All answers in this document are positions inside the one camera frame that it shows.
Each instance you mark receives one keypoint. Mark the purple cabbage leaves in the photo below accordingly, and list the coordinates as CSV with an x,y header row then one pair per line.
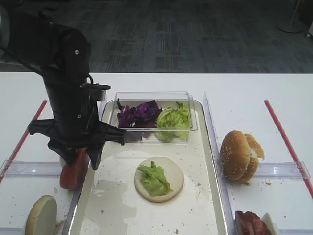
x,y
142,116

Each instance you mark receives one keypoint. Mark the white cheese slice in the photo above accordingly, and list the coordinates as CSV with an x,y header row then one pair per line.
x,y
62,162
270,224

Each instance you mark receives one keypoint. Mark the white cheese slice right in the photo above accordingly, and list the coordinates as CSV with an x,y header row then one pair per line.
x,y
270,224

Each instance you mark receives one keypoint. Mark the left red tape strip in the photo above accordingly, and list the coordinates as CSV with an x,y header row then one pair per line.
x,y
22,142

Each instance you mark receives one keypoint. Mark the left clear cross divider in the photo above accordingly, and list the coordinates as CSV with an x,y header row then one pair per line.
x,y
16,169

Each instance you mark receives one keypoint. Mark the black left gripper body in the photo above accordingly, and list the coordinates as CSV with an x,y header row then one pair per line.
x,y
76,122

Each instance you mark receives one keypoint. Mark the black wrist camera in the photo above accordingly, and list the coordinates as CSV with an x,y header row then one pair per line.
x,y
96,91

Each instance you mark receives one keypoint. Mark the left clear acrylic divider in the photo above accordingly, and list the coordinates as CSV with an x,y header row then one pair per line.
x,y
78,203

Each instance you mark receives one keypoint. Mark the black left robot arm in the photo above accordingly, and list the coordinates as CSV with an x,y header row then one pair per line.
x,y
60,55

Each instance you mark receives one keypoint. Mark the clear plastic salad box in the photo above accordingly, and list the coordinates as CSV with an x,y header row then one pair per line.
x,y
163,99

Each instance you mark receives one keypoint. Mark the white metal serving tray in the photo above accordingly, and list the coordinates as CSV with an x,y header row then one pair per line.
x,y
115,207

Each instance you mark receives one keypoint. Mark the right red tape strip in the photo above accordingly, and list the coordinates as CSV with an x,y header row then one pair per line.
x,y
289,147

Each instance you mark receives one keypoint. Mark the clear cross divider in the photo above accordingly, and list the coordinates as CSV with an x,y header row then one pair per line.
x,y
16,169
287,170

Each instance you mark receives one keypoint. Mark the bun half lower left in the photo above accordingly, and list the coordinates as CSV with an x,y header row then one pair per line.
x,y
42,217

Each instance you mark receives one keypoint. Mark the green lettuce head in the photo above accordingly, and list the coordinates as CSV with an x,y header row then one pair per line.
x,y
174,117

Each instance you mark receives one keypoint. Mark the white cheese slice left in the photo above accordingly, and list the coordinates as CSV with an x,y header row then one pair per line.
x,y
62,162

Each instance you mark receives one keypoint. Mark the sesame burger buns stack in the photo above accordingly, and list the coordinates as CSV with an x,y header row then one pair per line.
x,y
240,155

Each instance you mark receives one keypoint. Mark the white floor stand base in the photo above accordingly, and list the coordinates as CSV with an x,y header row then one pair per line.
x,y
293,27

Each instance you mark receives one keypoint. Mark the bottom bun slice on tray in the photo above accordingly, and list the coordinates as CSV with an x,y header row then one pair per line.
x,y
173,174

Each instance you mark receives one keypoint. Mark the red tape strip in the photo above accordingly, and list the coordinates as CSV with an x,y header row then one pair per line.
x,y
22,142
289,147

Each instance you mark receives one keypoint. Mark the right clear cross divider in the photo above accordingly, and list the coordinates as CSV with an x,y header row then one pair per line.
x,y
287,170

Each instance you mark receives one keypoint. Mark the red tomato slices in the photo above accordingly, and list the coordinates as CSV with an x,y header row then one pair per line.
x,y
69,177

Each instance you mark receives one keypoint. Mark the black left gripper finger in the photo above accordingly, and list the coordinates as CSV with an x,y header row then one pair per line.
x,y
70,155
94,152

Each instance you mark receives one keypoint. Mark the green lettuce leaf on bun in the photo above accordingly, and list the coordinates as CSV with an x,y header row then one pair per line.
x,y
153,180

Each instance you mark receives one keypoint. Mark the red meat slices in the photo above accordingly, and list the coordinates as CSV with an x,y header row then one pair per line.
x,y
249,223

